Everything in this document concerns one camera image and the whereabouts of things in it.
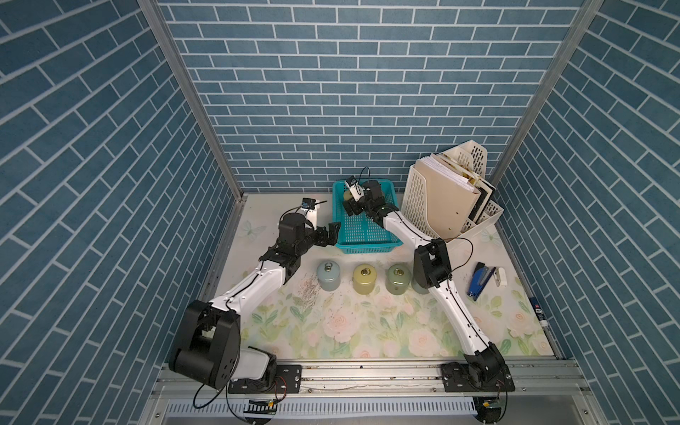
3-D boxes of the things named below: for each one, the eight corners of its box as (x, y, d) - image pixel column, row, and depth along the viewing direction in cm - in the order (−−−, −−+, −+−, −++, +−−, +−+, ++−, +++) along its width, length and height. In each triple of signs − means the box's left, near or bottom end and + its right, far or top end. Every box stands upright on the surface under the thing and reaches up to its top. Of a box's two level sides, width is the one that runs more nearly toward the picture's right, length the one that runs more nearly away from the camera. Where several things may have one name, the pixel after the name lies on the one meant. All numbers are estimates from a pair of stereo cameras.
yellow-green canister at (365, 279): (352, 294, 92) (353, 282, 85) (352, 277, 96) (353, 264, 89) (375, 294, 92) (377, 282, 85) (374, 277, 97) (376, 264, 89)
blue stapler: (463, 294, 93) (466, 291, 90) (476, 264, 101) (479, 259, 98) (480, 304, 91) (484, 300, 88) (492, 272, 99) (495, 267, 96)
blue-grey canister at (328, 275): (318, 291, 92) (316, 280, 86) (320, 272, 97) (318, 260, 90) (340, 291, 92) (339, 280, 86) (341, 272, 97) (340, 260, 90)
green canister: (386, 295, 92) (389, 284, 85) (384, 275, 97) (387, 263, 90) (408, 295, 92) (413, 284, 85) (405, 275, 97) (410, 263, 90)
